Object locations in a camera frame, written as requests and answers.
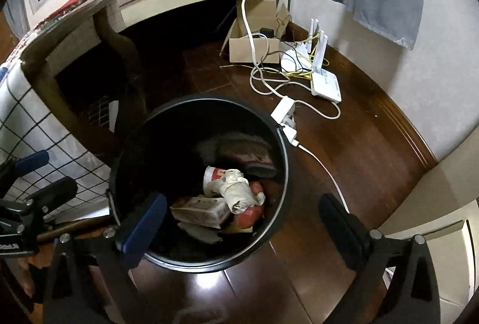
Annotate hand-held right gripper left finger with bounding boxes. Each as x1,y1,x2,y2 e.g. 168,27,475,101
43,193,168,324

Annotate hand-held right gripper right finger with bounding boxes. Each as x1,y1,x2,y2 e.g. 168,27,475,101
318,193,442,324

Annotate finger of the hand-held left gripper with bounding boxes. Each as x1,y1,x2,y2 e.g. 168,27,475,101
0,149,50,182
22,176,78,220

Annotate white tissue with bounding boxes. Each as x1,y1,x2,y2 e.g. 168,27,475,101
178,221,223,244

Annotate red and white cigarette box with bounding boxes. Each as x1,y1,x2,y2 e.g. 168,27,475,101
170,196,231,229

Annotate red paper cup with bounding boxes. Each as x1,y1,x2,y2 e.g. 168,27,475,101
203,166,229,197

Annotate black trash bin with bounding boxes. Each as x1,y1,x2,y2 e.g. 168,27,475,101
108,94,294,274

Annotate red plastic bag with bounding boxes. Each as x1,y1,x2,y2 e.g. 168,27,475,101
234,180,267,231

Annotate beige paper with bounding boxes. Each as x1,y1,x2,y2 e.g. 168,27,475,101
219,169,266,214

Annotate white checkered tablecloth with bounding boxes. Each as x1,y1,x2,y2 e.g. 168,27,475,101
0,64,113,220

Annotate white cabinet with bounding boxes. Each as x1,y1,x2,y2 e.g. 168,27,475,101
382,148,479,324

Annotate dark cloth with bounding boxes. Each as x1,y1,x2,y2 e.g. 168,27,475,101
196,131,278,179

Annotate white power strip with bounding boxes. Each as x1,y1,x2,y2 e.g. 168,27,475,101
270,97,299,131

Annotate white router with antennas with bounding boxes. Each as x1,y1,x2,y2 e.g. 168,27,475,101
310,30,342,103
281,19,322,74

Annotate dark wooden chair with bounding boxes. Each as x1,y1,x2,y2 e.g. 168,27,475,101
20,0,150,168

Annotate cardboard box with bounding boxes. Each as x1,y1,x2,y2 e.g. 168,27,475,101
228,0,292,65

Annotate thin white charger cable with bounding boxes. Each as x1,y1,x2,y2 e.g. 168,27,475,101
282,124,350,214

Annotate yellow cable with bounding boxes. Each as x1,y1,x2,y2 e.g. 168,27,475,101
286,30,319,80

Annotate thick white cable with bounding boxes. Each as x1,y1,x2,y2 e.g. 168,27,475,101
241,0,341,121

